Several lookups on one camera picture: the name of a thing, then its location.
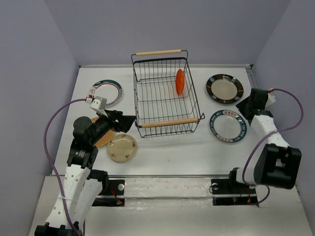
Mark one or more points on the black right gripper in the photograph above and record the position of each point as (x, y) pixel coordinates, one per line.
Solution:
(241, 104)

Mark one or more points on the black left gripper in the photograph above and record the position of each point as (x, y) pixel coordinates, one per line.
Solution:
(125, 121)

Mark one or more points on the black rimmed silver plate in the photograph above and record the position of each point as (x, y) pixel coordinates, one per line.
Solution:
(224, 89)

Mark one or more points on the white plate teal lettered rim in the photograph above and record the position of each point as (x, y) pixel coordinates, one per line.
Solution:
(228, 126)

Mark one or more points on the orange plate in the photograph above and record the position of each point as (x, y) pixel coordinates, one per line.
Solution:
(180, 81)

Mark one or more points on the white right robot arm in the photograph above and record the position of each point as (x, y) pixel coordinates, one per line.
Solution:
(272, 162)

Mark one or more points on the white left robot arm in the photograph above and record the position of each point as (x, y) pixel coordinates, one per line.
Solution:
(82, 183)

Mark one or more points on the woven tan plate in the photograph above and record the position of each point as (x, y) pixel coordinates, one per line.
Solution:
(105, 139)

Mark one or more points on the white plate teal red rim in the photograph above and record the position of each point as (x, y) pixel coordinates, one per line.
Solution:
(108, 89)

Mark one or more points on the beige floral plate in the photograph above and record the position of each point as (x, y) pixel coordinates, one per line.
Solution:
(122, 148)

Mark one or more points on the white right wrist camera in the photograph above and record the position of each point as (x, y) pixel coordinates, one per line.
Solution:
(271, 98)

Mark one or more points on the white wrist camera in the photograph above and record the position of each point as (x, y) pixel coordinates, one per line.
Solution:
(97, 104)
(271, 98)

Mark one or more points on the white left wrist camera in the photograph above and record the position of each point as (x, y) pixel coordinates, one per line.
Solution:
(97, 104)

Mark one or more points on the black wire dish rack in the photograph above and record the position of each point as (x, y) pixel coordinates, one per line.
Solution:
(159, 110)

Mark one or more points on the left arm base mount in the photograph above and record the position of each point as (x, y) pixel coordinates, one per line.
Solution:
(112, 196)

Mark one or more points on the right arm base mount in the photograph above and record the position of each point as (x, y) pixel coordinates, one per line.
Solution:
(227, 194)

